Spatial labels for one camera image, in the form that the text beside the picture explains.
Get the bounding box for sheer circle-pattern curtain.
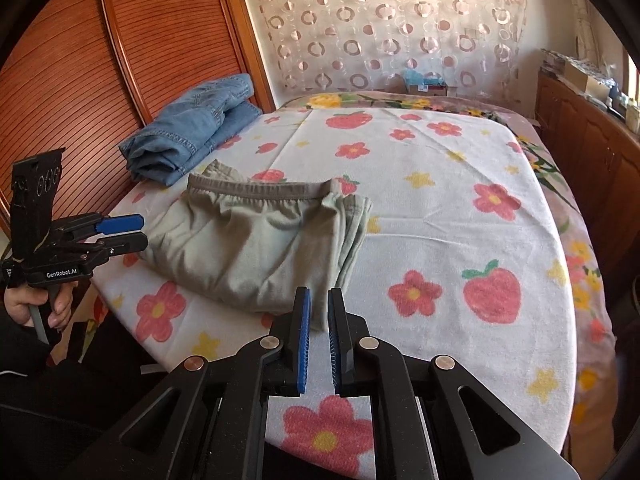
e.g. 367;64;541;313
245;0;527;102

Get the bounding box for grey-green pants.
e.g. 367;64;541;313
141;160;372;332

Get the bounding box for wooden louvered wardrobe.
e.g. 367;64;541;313
1;0;274;217

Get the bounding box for white floral strawberry blanket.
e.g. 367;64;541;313
93;107;577;450

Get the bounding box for cardboard box with blue cloth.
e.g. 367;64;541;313
402;70;449;96

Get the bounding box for cardboard box on sideboard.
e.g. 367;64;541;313
563;62;610;102

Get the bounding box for pink floral bed sheet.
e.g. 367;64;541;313
282;91;618;478

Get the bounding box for wooden sideboard cabinet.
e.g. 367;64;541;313
535;72;639;284

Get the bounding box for folded blue jeans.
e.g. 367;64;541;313
118;74;262;186

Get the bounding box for person's left hand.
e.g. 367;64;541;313
3;282;78;330

